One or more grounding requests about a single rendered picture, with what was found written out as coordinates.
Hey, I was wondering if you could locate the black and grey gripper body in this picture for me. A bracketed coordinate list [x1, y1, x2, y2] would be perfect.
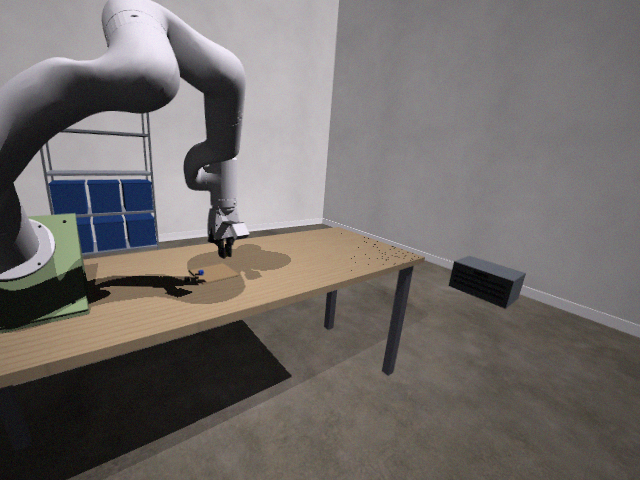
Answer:
[207, 206, 239, 240]

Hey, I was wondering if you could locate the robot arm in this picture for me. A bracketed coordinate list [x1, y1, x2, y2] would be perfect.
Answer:
[0, 0, 246, 281]

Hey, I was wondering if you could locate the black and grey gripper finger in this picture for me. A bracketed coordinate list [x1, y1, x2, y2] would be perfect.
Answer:
[225, 237, 235, 257]
[208, 228, 226, 259]

